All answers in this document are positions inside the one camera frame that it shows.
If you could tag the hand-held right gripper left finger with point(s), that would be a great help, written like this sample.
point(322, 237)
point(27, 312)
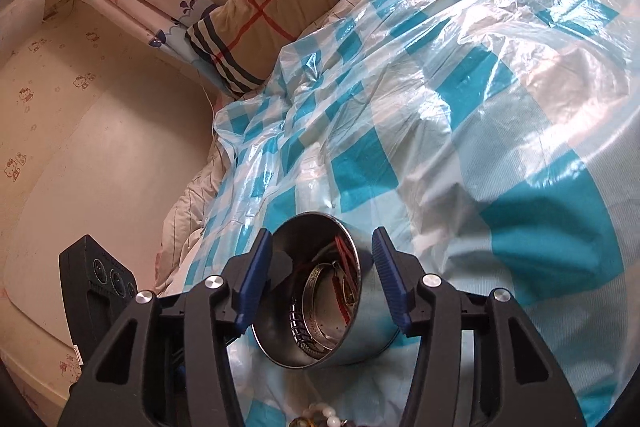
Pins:
point(256, 279)

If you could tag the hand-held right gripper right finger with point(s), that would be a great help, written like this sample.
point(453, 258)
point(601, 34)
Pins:
point(391, 284)

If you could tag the stainless steel bowl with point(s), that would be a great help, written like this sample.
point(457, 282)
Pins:
point(372, 337)

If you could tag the engraved metal bangle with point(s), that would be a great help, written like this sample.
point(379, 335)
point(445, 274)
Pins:
point(312, 287)

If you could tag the white quilt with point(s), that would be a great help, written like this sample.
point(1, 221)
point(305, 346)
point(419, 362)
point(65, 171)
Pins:
point(190, 217)

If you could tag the blue checked plastic sheet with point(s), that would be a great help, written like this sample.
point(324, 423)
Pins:
point(500, 107)

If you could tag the tan plaid pillow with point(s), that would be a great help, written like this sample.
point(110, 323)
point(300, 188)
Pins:
point(260, 7)

